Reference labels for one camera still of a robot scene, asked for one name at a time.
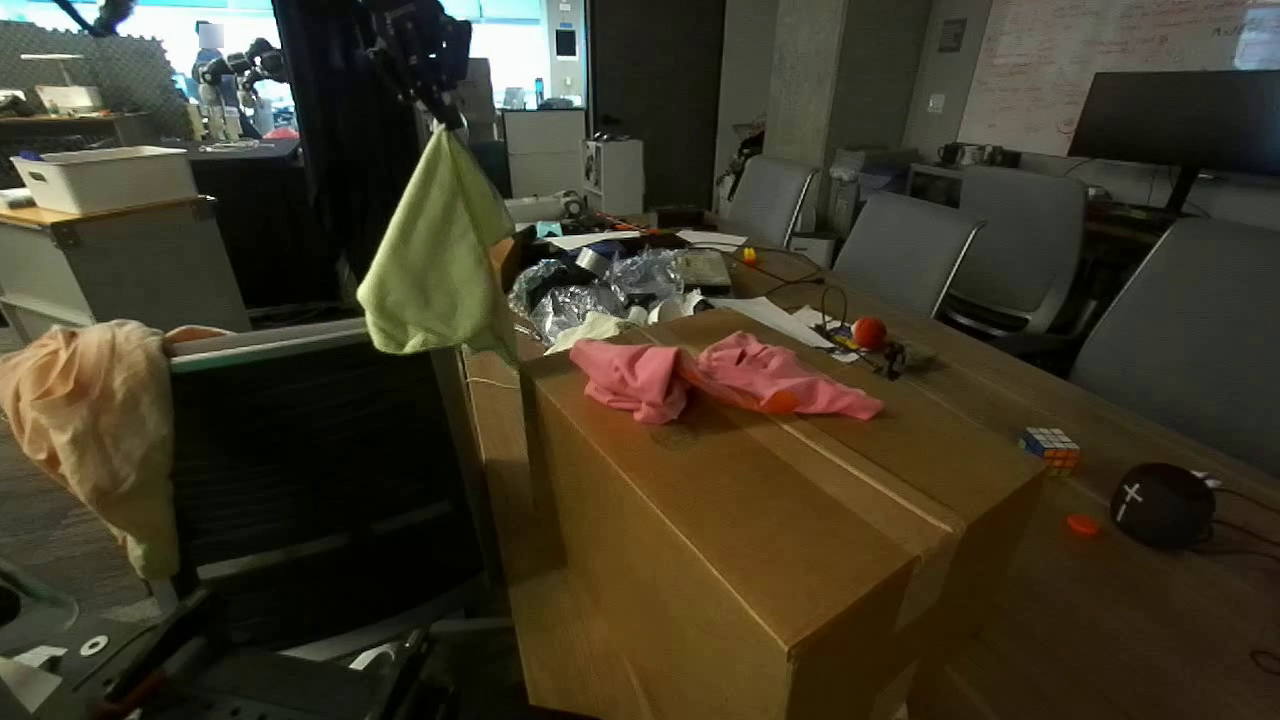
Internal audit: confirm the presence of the small orange cap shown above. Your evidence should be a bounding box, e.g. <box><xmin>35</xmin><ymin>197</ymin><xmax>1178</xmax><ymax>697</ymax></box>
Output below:
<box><xmin>1063</xmin><ymin>518</ymin><xmax>1105</xmax><ymax>542</ymax></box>

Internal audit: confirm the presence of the white storage bin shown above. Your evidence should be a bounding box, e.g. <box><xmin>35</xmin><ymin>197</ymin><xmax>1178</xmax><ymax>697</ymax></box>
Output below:
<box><xmin>13</xmin><ymin>144</ymin><xmax>195</xmax><ymax>218</ymax></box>

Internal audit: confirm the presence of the black monitor screen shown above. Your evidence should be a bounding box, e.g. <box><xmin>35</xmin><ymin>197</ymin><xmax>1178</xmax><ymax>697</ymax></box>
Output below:
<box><xmin>1067</xmin><ymin>74</ymin><xmax>1280</xmax><ymax>178</ymax></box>

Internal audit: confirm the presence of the grey office chair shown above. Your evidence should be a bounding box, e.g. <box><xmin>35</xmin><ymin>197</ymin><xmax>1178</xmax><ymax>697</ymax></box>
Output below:
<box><xmin>90</xmin><ymin>320</ymin><xmax>484</xmax><ymax>720</ymax></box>

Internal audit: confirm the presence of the red ball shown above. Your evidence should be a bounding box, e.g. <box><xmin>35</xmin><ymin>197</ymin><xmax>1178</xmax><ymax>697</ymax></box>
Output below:
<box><xmin>852</xmin><ymin>316</ymin><xmax>888</xmax><ymax>351</ymax></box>

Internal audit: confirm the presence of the large brown cardboard box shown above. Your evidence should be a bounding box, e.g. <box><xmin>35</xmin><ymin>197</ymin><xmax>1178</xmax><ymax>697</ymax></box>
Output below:
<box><xmin>461</xmin><ymin>344</ymin><xmax>1045</xmax><ymax>720</ymax></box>

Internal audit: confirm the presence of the black round speaker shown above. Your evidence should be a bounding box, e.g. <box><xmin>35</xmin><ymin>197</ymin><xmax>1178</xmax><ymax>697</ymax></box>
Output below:
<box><xmin>1108</xmin><ymin>466</ymin><xmax>1217</xmax><ymax>554</ymax></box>

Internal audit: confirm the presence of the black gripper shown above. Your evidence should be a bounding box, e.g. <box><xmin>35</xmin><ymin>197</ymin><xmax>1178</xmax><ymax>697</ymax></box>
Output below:
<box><xmin>369</xmin><ymin>0</ymin><xmax>474</xmax><ymax>127</ymax></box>

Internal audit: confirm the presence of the grey chair behind middle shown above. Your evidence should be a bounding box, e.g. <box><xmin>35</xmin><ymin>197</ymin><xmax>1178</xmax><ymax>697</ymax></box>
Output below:
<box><xmin>944</xmin><ymin>167</ymin><xmax>1090</xmax><ymax>337</ymax></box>

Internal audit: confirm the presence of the peach t-shirt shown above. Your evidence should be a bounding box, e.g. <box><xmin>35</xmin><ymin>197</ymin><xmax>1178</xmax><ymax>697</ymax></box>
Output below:
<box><xmin>0</xmin><ymin>320</ymin><xmax>226</xmax><ymax>582</ymax></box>

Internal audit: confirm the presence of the grey chair far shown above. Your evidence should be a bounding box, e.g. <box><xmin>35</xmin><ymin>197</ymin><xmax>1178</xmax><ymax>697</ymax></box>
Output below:
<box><xmin>721</xmin><ymin>156</ymin><xmax>814</xmax><ymax>247</ymax></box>

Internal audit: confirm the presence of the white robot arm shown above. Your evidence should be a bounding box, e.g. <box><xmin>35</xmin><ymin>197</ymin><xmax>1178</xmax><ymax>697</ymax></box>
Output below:
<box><xmin>273</xmin><ymin>0</ymin><xmax>474</xmax><ymax>278</ymax></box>

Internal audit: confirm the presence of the yellow-green towel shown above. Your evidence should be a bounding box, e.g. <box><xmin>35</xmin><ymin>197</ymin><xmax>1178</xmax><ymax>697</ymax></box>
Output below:
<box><xmin>357</xmin><ymin>134</ymin><xmax>512</xmax><ymax>355</ymax></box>

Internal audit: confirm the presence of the pink t-shirt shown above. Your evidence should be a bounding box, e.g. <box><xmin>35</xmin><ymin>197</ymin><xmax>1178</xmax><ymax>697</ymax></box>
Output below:
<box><xmin>569</xmin><ymin>333</ymin><xmax>883</xmax><ymax>424</ymax></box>

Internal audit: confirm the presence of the rubik's cube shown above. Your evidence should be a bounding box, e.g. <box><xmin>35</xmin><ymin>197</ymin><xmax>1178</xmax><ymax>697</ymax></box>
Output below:
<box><xmin>1021</xmin><ymin>428</ymin><xmax>1079</xmax><ymax>476</ymax></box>

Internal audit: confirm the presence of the grey chair right near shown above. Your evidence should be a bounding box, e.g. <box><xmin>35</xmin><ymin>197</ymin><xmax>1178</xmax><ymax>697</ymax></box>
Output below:
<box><xmin>1074</xmin><ymin>222</ymin><xmax>1280</xmax><ymax>473</ymax></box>

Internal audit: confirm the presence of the white paper sheet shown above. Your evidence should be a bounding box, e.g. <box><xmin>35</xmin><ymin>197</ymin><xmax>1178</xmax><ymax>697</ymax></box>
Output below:
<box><xmin>713</xmin><ymin>296</ymin><xmax>835</xmax><ymax>351</ymax></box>

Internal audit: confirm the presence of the pile of plastic bags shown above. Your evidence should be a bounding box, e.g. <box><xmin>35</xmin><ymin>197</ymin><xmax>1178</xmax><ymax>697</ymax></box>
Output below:
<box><xmin>508</xmin><ymin>251</ymin><xmax>708</xmax><ymax>351</ymax></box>

